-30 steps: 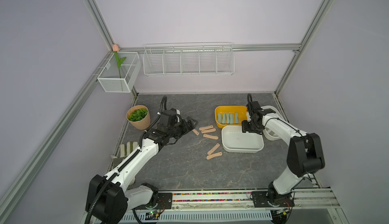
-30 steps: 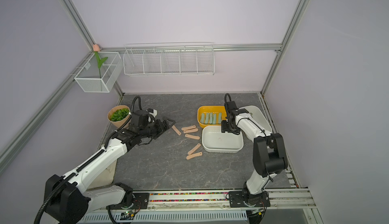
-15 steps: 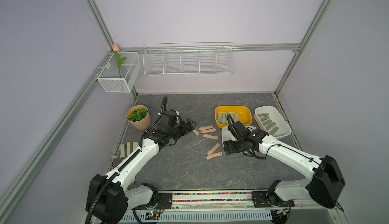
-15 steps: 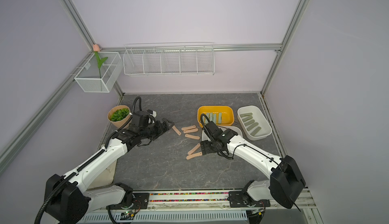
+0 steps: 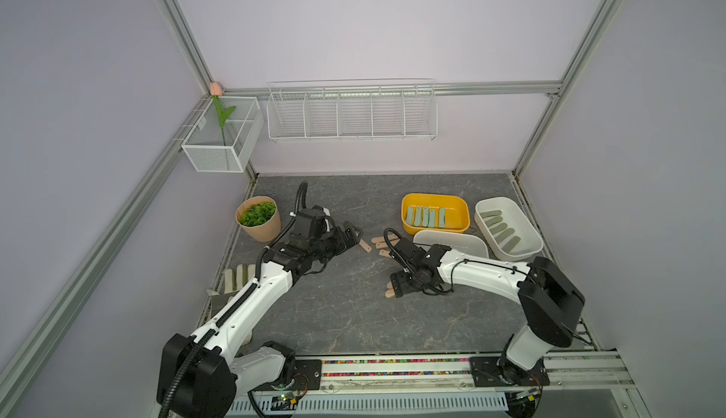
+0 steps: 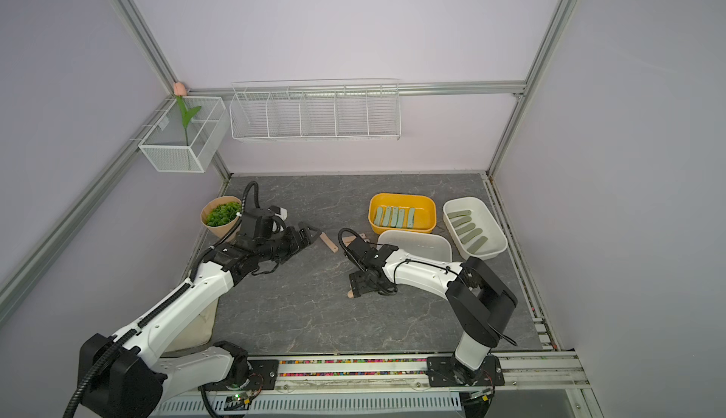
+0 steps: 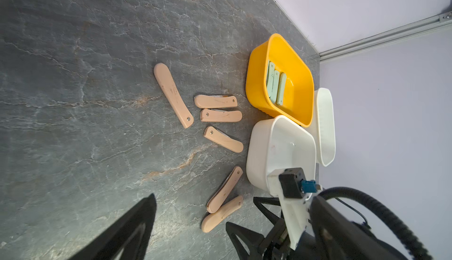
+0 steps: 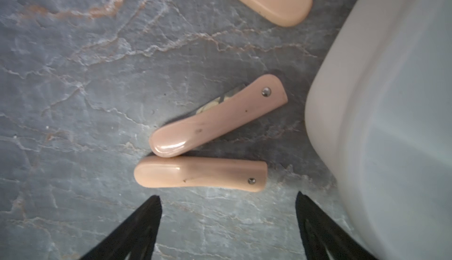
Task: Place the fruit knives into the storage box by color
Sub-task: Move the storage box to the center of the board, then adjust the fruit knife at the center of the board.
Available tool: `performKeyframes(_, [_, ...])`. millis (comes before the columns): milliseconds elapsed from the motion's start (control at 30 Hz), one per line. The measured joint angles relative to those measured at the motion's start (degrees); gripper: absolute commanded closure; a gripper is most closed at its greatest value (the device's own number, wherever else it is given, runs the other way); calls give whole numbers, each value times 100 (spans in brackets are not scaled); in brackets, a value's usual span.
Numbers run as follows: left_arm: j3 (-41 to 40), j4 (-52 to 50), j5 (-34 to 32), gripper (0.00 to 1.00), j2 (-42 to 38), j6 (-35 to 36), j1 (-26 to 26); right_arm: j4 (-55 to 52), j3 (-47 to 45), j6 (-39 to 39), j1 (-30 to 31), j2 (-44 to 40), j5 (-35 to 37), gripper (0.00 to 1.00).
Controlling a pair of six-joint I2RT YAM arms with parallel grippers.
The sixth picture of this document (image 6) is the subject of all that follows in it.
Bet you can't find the white mesh basket small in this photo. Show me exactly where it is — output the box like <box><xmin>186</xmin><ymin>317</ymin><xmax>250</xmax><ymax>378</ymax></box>
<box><xmin>139</xmin><ymin>96</ymin><xmax>231</xmax><ymax>173</ymax></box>

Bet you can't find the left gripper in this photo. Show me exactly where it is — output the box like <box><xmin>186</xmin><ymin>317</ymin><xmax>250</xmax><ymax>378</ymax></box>
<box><xmin>256</xmin><ymin>221</ymin><xmax>321</xmax><ymax>263</ymax></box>

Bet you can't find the yellow storage box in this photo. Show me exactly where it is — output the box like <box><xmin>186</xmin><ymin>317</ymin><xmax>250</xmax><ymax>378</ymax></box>
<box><xmin>369</xmin><ymin>193</ymin><xmax>438</xmax><ymax>235</ymax></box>

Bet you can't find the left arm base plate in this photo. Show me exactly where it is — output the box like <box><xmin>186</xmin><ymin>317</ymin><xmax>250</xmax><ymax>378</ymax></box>
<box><xmin>204</xmin><ymin>359</ymin><xmax>280</xmax><ymax>392</ymax></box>

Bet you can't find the mint knife long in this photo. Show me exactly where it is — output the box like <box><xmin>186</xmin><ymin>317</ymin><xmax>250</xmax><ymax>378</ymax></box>
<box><xmin>374</xmin><ymin>206</ymin><xmax>385</xmax><ymax>226</ymax></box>

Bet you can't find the white wire basket long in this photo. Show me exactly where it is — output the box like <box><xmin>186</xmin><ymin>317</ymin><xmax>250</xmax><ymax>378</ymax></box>
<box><xmin>230</xmin><ymin>79</ymin><xmax>402</xmax><ymax>141</ymax></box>

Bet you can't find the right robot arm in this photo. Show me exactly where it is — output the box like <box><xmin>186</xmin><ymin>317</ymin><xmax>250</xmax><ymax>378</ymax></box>
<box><xmin>338</xmin><ymin>228</ymin><xmax>518</xmax><ymax>386</ymax></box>

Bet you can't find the pink knife top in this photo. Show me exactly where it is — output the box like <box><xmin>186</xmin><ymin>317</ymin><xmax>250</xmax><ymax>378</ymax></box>
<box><xmin>342</xmin><ymin>234</ymin><xmax>368</xmax><ymax>245</ymax></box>

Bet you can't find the white storage box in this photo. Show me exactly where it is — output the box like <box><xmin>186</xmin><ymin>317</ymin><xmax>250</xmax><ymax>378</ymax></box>
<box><xmin>377</xmin><ymin>230</ymin><xmax>453</xmax><ymax>262</ymax></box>
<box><xmin>442</xmin><ymin>197</ymin><xmax>508</xmax><ymax>260</ymax></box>

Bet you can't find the pink knife by box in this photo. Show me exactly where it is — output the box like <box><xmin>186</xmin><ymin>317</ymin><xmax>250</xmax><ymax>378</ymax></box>
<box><xmin>320</xmin><ymin>232</ymin><xmax>338</xmax><ymax>253</ymax></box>

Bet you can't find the olive knife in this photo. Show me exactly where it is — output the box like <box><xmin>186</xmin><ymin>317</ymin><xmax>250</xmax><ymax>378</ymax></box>
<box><xmin>468</xmin><ymin>236</ymin><xmax>488</xmax><ymax>253</ymax></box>
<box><xmin>461</xmin><ymin>228</ymin><xmax>483</xmax><ymax>245</ymax></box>
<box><xmin>446</xmin><ymin>210</ymin><xmax>472</xmax><ymax>219</ymax></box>
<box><xmin>456</xmin><ymin>223</ymin><xmax>476</xmax><ymax>236</ymax></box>
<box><xmin>451</xmin><ymin>216</ymin><xmax>472</xmax><ymax>227</ymax></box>

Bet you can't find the potted green plant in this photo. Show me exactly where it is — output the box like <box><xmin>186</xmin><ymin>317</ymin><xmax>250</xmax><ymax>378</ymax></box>
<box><xmin>200</xmin><ymin>196</ymin><xmax>242</xmax><ymax>238</ymax></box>

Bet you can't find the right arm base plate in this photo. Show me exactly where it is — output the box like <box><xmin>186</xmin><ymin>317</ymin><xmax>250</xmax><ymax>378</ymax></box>
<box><xmin>427</xmin><ymin>354</ymin><xmax>505</xmax><ymax>388</ymax></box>

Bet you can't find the mint knife short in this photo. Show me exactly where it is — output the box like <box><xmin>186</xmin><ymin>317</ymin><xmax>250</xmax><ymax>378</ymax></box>
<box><xmin>396</xmin><ymin>208</ymin><xmax>406</xmax><ymax>228</ymax></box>

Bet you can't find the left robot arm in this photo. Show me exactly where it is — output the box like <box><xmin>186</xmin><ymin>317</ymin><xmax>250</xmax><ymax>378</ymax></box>
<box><xmin>64</xmin><ymin>181</ymin><xmax>321</xmax><ymax>417</ymax></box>

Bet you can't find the mint knife bottom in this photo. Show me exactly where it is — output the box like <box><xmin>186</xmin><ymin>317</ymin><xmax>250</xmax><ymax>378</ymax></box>
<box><xmin>382</xmin><ymin>206</ymin><xmax>391</xmax><ymax>227</ymax></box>

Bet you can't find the artificial tulip flower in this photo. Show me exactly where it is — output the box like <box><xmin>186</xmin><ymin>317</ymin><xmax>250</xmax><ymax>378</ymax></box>
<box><xmin>173</xmin><ymin>81</ymin><xmax>202</xmax><ymax>147</ymax></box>

